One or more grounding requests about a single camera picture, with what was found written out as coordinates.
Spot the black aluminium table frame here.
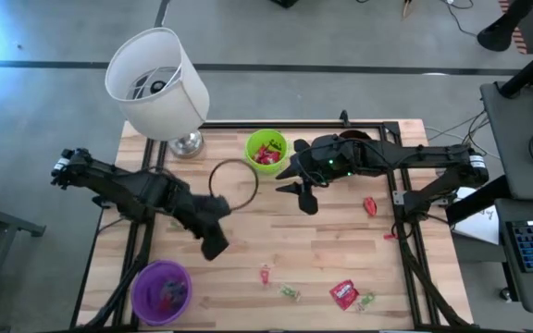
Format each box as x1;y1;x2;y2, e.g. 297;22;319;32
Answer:
69;120;471;330

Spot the green plastic bucket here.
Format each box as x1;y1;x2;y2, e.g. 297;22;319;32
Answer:
244;129;290;176

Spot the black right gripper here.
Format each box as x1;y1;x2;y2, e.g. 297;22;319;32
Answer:
275;134;363;216

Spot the black left wrist camera cable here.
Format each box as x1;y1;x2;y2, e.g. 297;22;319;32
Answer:
208;159;259;212

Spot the person's leg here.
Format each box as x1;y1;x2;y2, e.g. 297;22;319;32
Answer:
477;0;533;52

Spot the grey metal bracket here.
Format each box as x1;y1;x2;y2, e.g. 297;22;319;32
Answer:
391;188;411;207

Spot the black plastic bucket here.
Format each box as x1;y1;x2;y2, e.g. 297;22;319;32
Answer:
338;129;374;142

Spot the bundle of floor cables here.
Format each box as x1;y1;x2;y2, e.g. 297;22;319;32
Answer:
423;109;492;186

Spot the red white striped mat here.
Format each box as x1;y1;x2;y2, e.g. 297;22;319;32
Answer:
499;0;531;56

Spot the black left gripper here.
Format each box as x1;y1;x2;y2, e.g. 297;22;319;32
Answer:
167;184;231;261

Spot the purple plastic bucket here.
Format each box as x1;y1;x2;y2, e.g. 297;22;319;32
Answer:
130;259;193;327

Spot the white shade silver table lamp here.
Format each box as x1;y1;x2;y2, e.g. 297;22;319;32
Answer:
104;26;211;158

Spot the white paper sheet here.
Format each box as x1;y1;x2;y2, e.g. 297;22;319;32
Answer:
451;205;501;246

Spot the black stand pole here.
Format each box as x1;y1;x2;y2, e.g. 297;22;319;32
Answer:
445;174;511;226
499;34;533;99

